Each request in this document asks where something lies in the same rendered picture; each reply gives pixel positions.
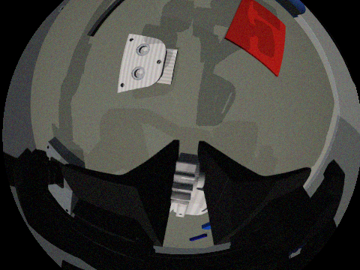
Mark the blue rectangular bar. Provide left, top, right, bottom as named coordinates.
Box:
left=189, top=234, right=207, bottom=241

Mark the blue rectangular block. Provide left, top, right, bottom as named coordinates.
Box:
left=201, top=222, right=211, bottom=230

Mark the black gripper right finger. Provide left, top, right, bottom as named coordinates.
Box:
left=197, top=141, right=311, bottom=245

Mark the dark grey flat bar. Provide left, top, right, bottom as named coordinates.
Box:
left=87, top=0, right=125, bottom=37

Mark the red flat plate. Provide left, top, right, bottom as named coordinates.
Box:
left=224, top=0, right=286, bottom=76

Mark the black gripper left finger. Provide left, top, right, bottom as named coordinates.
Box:
left=61, top=139, right=180, bottom=247

